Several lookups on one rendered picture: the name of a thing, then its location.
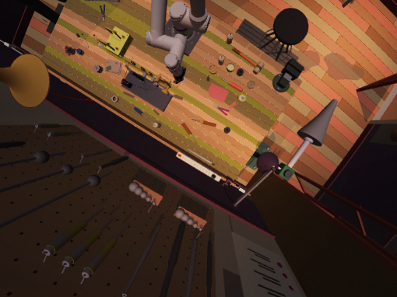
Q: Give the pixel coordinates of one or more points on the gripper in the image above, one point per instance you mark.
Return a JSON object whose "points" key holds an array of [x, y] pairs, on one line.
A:
{"points": [[179, 74]]}

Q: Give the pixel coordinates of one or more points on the brass main tuning slide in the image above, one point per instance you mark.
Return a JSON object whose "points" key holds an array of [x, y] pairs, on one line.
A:
{"points": [[107, 45]]}

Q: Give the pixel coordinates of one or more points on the brass valve slide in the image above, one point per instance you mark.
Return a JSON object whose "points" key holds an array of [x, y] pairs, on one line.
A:
{"points": [[113, 32]]}

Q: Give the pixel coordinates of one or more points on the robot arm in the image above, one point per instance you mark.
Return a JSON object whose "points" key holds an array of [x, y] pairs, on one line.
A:
{"points": [[161, 40]]}

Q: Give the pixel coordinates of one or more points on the brass horn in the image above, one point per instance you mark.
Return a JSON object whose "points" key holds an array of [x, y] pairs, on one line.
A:
{"points": [[148, 74]]}

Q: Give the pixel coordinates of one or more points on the yellow slide rack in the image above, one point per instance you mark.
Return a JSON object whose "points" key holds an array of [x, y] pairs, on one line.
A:
{"points": [[121, 43]]}

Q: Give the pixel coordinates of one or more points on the brass horn bell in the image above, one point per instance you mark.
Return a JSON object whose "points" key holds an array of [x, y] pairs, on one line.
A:
{"points": [[28, 80]]}

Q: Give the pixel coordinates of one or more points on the grey bench mat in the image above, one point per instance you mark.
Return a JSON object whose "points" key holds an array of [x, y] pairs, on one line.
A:
{"points": [[155, 96]]}

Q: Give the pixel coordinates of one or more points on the red cloth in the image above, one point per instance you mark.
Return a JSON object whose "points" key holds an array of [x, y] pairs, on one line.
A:
{"points": [[218, 92]]}

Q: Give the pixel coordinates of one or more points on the small grey bottle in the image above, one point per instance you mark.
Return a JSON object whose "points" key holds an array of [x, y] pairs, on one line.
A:
{"points": [[229, 37], [221, 59]]}

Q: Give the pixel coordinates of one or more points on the round green white tin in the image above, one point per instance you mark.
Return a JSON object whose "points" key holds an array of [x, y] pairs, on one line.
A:
{"points": [[230, 67]]}

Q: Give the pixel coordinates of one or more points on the small black box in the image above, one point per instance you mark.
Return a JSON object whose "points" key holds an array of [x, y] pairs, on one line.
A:
{"points": [[125, 83]]}

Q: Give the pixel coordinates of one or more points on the small white cylinder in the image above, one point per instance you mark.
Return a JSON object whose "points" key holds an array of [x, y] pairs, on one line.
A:
{"points": [[156, 124]]}

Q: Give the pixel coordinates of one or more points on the small pink piece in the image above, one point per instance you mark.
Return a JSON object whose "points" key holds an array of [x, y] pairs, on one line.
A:
{"points": [[232, 105]]}

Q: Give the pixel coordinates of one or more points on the green beige pad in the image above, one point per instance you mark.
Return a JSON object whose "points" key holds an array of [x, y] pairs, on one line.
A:
{"points": [[113, 66]]}

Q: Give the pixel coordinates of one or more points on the yellow tape roll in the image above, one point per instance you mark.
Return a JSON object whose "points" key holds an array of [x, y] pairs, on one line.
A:
{"points": [[242, 98]]}

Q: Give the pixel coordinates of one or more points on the white tape roll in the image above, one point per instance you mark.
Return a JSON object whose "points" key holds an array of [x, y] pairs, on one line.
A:
{"points": [[114, 98]]}

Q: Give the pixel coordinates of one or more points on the brown disc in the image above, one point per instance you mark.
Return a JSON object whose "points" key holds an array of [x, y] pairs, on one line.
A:
{"points": [[251, 84]]}

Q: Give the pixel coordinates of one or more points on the grey roll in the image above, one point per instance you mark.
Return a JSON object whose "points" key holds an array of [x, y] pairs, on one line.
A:
{"points": [[97, 68]]}

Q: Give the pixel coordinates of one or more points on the silver rod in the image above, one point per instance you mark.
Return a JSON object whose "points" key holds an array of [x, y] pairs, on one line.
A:
{"points": [[200, 156]]}

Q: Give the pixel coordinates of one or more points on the white power strip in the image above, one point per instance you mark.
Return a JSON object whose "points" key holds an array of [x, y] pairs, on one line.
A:
{"points": [[198, 165]]}

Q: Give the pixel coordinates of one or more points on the small blue cylinder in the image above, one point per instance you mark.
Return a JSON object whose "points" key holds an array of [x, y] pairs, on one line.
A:
{"points": [[80, 51]]}

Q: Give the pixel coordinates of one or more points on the black vise on green base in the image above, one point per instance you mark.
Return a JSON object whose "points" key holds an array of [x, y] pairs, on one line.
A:
{"points": [[287, 76]]}

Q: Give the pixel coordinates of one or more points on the green plate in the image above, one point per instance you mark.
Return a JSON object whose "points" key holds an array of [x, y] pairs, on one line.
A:
{"points": [[252, 161]]}

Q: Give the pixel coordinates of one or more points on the black round stool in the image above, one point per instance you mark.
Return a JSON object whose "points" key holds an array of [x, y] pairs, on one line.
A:
{"points": [[290, 26]]}

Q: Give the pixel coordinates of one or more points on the white bead set on block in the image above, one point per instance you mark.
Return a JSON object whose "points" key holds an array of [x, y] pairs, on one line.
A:
{"points": [[184, 215], [139, 190]]}

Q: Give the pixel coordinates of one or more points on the dark ball on rod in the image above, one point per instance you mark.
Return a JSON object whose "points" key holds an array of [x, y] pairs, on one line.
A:
{"points": [[267, 161]]}

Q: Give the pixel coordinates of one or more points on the dark ball end rod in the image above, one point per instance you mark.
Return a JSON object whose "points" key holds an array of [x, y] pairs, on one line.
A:
{"points": [[93, 180], [41, 156], [66, 169]]}

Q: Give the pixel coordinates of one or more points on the brown pegboard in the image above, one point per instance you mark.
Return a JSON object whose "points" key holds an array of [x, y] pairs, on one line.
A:
{"points": [[93, 192]]}

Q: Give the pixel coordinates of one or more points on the long dark mandrel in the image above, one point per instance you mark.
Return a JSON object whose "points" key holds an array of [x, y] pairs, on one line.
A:
{"points": [[145, 254], [173, 257], [191, 266]]}

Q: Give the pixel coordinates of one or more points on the white paper sheet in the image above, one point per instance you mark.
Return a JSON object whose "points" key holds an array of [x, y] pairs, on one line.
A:
{"points": [[263, 269]]}

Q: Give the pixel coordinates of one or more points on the grey square base plate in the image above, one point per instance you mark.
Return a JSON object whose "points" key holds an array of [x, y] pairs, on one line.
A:
{"points": [[198, 37]]}

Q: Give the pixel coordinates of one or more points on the grey cone mandrel on post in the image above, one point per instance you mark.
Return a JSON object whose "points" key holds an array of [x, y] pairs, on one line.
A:
{"points": [[319, 124]]}

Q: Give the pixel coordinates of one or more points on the red metal frame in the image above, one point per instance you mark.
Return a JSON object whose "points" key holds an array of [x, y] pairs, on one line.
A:
{"points": [[341, 204]]}

